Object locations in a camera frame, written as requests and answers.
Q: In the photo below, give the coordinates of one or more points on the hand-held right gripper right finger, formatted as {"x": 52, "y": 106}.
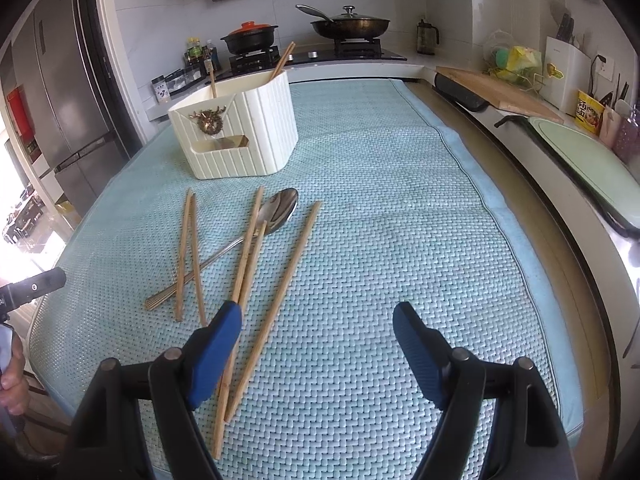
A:
{"x": 420, "y": 355}

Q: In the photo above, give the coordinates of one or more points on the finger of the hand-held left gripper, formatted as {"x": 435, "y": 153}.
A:
{"x": 37, "y": 286}

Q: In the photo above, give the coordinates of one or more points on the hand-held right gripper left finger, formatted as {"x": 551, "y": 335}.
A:
{"x": 212, "y": 355}

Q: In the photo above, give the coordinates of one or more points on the metal spoon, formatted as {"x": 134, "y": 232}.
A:
{"x": 280, "y": 207}

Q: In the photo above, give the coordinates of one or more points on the cream ribbed utensil holder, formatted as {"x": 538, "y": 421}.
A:
{"x": 250, "y": 130}

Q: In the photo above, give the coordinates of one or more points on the person's left hand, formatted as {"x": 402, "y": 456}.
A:
{"x": 15, "y": 387}

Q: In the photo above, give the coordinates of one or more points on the light blue woven mat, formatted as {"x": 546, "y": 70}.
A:
{"x": 380, "y": 220}

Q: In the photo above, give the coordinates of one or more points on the grey refrigerator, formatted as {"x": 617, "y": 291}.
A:
{"x": 65, "y": 100}

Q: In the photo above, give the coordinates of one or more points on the spice jar set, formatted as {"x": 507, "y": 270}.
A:
{"x": 175, "y": 82}

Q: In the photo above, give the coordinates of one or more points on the green cutting board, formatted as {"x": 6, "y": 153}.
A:
{"x": 585, "y": 165}

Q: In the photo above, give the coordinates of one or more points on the wooden cutting board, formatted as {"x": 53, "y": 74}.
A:
{"x": 505, "y": 92}

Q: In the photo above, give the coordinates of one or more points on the yellow paper cup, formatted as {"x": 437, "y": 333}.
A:
{"x": 589, "y": 112}

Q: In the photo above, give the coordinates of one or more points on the purple soap bottle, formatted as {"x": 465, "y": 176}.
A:
{"x": 629, "y": 135}

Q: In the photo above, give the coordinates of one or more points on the white knife block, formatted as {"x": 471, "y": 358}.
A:
{"x": 567, "y": 80}

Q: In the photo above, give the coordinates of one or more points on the black gas stove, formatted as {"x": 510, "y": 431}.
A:
{"x": 310, "y": 55}

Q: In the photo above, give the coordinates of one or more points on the dark glass kettle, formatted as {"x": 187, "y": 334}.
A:
{"x": 426, "y": 37}

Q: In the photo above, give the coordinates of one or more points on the black clay pot red lid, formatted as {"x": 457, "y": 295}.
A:
{"x": 250, "y": 37}

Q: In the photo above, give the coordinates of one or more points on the wok with glass lid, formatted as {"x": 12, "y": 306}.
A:
{"x": 350, "y": 25}

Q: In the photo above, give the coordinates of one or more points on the red wall box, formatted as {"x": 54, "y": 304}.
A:
{"x": 22, "y": 125}

